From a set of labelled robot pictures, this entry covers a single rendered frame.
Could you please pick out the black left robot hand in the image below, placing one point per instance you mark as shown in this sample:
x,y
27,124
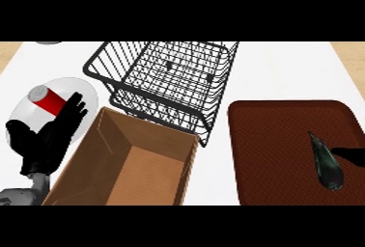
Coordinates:
x,y
49,138

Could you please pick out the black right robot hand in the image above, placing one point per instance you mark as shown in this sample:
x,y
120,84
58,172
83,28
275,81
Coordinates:
x,y
351,155

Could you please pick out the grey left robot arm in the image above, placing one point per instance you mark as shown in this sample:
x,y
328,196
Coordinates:
x,y
28,193

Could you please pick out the dark green eggplant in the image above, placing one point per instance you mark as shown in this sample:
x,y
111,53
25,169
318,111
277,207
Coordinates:
x,y
328,165

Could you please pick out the dark brown tray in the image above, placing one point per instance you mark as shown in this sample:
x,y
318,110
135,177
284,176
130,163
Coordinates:
x,y
280,151

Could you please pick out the red can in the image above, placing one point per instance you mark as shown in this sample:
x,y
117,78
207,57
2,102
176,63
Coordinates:
x,y
48,99

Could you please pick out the brown cardboard box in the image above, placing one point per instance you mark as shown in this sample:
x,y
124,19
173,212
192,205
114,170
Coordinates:
x,y
129,164

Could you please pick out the grey round object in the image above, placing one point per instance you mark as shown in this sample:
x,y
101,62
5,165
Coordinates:
x,y
49,42

